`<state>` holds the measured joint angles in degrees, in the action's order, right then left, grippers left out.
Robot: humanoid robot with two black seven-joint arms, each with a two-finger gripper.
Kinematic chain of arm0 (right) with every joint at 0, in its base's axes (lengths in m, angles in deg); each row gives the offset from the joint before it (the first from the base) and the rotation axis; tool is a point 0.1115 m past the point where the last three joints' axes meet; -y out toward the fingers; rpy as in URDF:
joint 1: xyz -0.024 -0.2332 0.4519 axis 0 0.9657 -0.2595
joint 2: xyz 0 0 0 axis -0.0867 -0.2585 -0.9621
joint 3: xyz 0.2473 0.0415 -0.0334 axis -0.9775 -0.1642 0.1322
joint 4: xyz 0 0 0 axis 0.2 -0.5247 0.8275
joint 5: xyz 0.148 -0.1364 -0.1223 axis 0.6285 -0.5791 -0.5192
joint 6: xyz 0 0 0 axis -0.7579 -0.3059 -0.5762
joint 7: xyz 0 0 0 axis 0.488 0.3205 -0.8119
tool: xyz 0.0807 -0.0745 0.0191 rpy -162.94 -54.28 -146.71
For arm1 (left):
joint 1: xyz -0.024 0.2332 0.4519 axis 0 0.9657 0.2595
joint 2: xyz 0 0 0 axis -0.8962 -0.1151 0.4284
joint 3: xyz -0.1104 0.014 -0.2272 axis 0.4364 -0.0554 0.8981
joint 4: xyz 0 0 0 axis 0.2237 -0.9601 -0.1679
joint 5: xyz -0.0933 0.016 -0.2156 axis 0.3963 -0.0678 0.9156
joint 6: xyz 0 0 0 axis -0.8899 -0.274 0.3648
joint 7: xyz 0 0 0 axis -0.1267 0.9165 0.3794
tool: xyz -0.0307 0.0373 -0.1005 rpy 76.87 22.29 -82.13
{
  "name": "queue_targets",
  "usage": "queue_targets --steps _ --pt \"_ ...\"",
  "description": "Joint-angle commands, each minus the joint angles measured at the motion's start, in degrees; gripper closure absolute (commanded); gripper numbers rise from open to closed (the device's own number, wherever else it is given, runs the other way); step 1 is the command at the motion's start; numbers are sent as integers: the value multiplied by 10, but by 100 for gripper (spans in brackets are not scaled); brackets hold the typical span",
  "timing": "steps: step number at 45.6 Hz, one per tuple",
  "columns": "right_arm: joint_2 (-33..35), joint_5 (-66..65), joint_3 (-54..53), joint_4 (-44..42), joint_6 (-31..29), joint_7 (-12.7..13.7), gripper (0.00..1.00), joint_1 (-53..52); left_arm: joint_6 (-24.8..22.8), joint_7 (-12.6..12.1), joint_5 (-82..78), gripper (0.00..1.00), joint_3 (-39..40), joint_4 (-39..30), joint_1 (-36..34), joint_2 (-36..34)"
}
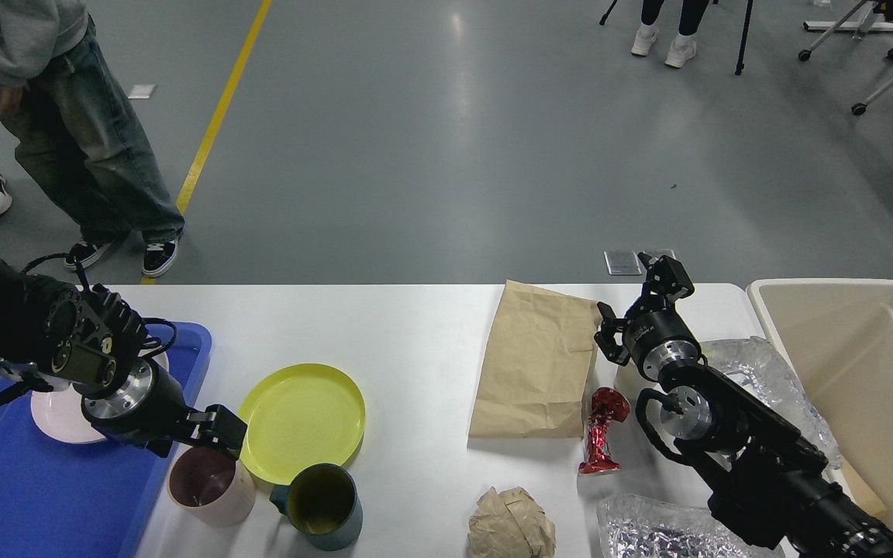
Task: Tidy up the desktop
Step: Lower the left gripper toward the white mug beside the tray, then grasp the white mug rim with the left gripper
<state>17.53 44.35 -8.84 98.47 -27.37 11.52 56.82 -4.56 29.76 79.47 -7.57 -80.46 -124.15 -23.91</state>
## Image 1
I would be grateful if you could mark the rolling chair base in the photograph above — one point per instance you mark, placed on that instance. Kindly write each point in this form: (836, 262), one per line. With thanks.
(853, 57)

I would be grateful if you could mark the pink plate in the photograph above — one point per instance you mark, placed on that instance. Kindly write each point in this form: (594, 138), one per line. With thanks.
(58, 414)

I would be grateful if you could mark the flat brown paper bag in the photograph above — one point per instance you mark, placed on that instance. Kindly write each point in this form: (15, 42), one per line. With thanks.
(538, 356)

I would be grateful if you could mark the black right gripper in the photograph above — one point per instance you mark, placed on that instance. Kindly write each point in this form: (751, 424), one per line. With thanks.
(656, 339)

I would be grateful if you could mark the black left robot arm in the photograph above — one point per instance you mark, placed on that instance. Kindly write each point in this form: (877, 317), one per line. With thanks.
(55, 334)

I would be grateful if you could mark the crumpled brown paper ball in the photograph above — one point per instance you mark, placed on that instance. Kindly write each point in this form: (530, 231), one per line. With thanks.
(510, 523)

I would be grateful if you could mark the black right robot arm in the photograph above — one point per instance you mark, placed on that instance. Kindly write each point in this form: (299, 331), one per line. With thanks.
(765, 476)

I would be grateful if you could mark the person in baggy jeans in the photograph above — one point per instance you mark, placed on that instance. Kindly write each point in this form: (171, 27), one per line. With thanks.
(78, 136)

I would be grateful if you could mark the black tripod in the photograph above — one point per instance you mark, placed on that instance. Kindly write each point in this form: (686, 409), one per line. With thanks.
(739, 65)

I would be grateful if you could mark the floor outlet plate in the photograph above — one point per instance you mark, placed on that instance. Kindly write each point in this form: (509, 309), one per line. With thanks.
(628, 263)

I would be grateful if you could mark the beige plastic bin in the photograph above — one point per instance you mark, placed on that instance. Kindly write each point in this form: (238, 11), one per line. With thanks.
(838, 336)

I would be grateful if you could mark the clear plastic bag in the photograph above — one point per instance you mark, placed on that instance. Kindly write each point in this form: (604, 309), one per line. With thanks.
(758, 367)

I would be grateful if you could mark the dark teal mug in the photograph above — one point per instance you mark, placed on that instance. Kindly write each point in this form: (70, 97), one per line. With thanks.
(323, 504)

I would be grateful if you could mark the red foil wrapper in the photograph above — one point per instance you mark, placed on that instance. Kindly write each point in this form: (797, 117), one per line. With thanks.
(607, 406)

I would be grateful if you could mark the yellow plate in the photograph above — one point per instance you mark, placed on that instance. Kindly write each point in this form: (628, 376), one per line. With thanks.
(299, 416)

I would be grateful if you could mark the blue plastic tray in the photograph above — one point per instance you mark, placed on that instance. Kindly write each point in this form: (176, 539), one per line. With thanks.
(71, 500)

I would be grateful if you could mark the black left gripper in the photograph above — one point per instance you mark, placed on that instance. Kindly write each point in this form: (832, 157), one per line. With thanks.
(149, 411)

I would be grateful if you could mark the pink mug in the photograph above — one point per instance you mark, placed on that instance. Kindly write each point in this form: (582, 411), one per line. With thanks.
(212, 486)

